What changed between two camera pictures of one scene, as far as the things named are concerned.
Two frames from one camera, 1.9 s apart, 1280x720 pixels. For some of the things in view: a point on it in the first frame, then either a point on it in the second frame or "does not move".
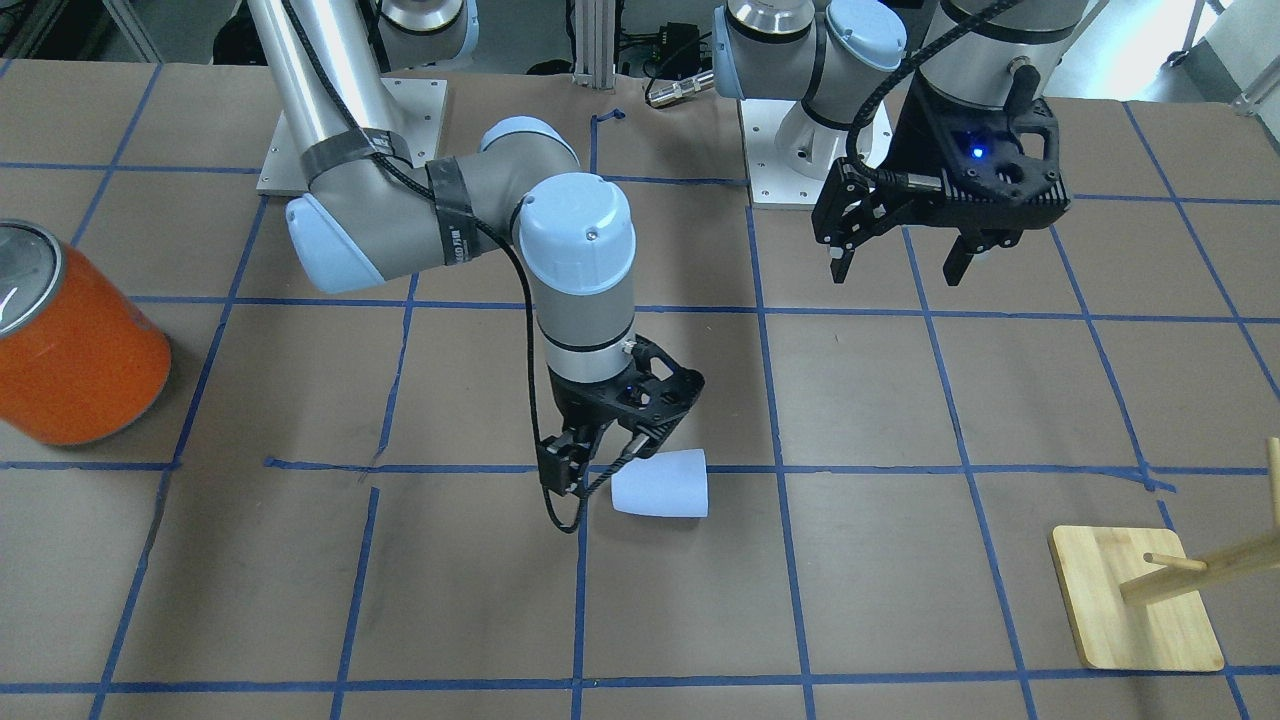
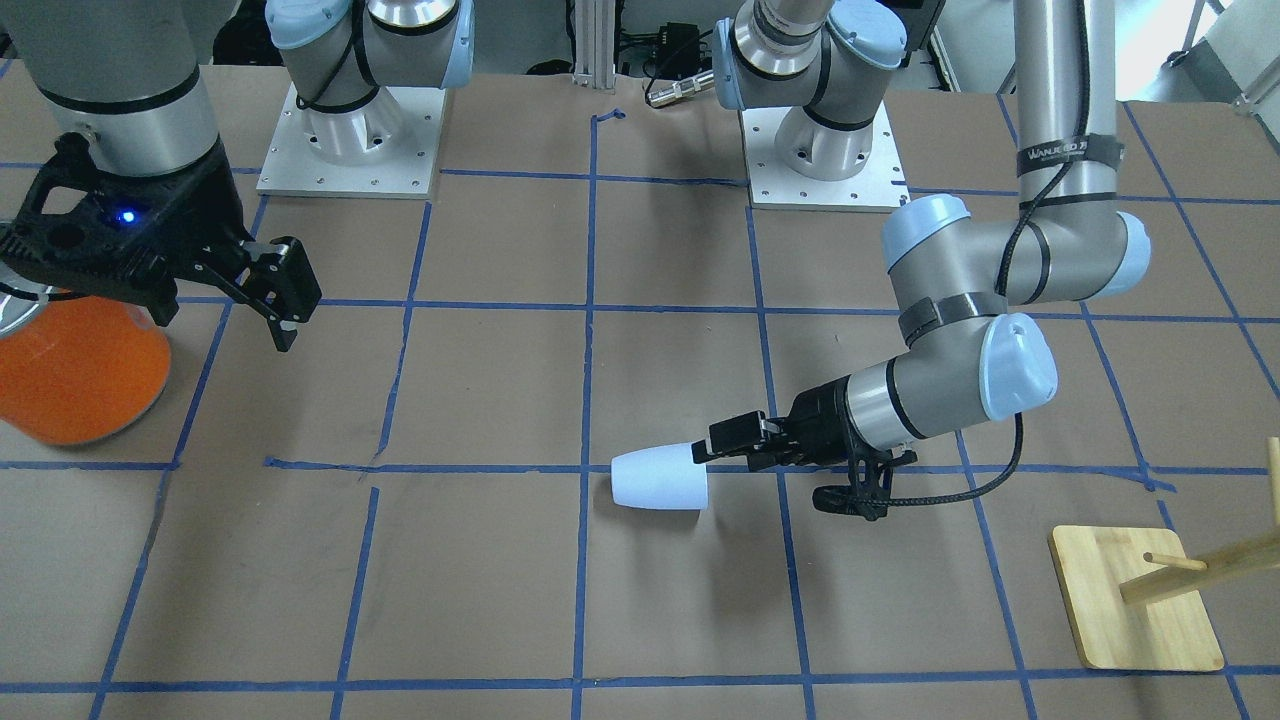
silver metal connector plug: (677, 89) does not move
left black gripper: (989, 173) to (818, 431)
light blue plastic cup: (669, 483) does not move
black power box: (678, 52) does not move
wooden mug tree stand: (1135, 597) does not move
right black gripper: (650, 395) to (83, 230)
